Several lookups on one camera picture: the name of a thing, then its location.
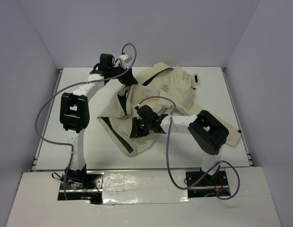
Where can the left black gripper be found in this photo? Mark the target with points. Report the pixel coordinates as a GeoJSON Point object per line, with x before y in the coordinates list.
{"type": "Point", "coordinates": [128, 79]}

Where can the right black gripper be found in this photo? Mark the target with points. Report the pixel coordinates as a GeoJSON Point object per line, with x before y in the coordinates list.
{"type": "Point", "coordinates": [136, 132]}

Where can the cream jacket with black zipper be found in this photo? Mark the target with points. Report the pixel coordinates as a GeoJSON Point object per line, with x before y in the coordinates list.
{"type": "Point", "coordinates": [158, 87]}

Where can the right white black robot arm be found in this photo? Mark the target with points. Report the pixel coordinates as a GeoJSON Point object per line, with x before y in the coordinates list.
{"type": "Point", "coordinates": [209, 133]}

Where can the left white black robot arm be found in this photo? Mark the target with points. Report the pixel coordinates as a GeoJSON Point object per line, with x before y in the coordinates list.
{"type": "Point", "coordinates": [74, 109]}

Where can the white foam front board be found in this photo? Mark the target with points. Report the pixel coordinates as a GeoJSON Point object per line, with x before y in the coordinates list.
{"type": "Point", "coordinates": [148, 199]}

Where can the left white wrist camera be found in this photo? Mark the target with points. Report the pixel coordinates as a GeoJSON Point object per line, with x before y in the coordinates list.
{"type": "Point", "coordinates": [125, 58]}

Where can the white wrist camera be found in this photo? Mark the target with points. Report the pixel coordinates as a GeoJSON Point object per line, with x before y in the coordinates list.
{"type": "Point", "coordinates": [125, 58]}
{"type": "Point", "coordinates": [138, 108]}

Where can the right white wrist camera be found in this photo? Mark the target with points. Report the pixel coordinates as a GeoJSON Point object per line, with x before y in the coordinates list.
{"type": "Point", "coordinates": [138, 108]}

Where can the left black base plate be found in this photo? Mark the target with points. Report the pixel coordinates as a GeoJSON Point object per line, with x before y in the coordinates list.
{"type": "Point", "coordinates": [91, 190]}

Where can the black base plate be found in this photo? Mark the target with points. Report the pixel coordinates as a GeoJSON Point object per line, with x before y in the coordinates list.
{"type": "Point", "coordinates": [208, 186]}
{"type": "Point", "coordinates": [91, 190]}

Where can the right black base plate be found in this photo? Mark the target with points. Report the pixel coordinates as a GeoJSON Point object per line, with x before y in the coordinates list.
{"type": "Point", "coordinates": [208, 186]}

